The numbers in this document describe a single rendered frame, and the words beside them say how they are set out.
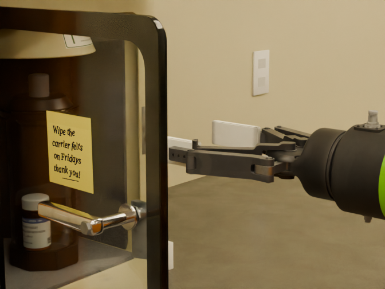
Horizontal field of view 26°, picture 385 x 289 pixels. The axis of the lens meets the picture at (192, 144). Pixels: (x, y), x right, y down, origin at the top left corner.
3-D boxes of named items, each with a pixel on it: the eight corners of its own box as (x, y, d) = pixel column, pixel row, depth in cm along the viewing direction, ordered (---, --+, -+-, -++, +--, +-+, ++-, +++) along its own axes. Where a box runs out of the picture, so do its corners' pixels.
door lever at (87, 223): (78, 211, 85) (77, 187, 85) (138, 232, 79) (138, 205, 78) (34, 222, 82) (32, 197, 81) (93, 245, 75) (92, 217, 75)
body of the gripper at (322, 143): (369, 125, 89) (295, 116, 95) (329, 138, 83) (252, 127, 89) (365, 193, 91) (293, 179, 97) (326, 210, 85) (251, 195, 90)
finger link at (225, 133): (257, 127, 100) (260, 126, 101) (211, 120, 104) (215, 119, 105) (256, 151, 101) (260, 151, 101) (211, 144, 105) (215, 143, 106)
